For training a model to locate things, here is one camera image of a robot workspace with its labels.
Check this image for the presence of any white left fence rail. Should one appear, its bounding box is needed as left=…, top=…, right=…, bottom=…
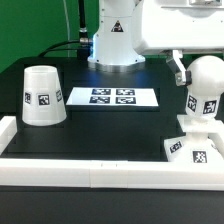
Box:
left=0, top=116, right=17, bottom=155

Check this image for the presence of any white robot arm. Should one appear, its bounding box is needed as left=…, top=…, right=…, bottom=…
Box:
left=88, top=0, right=224, bottom=85

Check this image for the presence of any white fence rail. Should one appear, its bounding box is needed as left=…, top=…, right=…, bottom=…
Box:
left=0, top=116, right=17, bottom=155
left=0, top=158, right=224, bottom=191

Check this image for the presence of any white marker sheet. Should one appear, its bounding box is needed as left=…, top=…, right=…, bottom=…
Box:
left=67, top=87, right=158, bottom=107

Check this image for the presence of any white lamp base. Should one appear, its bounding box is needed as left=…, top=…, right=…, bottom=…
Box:
left=164, top=115, right=223, bottom=163

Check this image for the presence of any white front fence rail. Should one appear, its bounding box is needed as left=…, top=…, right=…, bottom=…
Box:
left=0, top=158, right=224, bottom=191

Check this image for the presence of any black thick cable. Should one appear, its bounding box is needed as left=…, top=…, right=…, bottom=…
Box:
left=77, top=0, right=94, bottom=60

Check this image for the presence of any black curved cable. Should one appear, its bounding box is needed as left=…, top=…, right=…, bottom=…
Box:
left=38, top=40, right=83, bottom=58

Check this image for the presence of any white lamp bulb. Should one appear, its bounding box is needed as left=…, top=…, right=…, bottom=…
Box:
left=185, top=56, right=224, bottom=120

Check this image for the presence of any thin white cable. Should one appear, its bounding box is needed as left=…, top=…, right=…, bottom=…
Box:
left=62, top=0, right=72, bottom=58

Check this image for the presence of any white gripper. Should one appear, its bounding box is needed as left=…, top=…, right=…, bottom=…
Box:
left=131, top=0, right=224, bottom=86

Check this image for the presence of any white lamp shade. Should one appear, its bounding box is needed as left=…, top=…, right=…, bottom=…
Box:
left=22, top=65, right=67, bottom=126

